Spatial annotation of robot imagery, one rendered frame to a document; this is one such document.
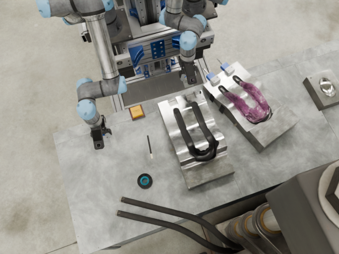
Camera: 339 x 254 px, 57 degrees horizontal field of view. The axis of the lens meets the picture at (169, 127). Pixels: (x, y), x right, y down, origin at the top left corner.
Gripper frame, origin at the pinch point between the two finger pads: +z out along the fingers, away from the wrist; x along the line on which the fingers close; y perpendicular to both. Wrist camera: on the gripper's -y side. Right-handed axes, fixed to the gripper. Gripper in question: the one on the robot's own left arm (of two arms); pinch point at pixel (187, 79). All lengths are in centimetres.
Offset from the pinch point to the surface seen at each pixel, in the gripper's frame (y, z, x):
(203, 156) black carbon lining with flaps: -42.3, 7.7, 4.0
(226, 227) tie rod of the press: -79, 12, 3
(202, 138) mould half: -34.2, 2.6, 2.1
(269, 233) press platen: -85, -59, 2
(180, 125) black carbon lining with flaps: -22.4, 7.1, 10.5
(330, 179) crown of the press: -78, -106, 2
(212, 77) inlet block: 0.7, 6.8, -15.0
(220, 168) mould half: -51, 9, -3
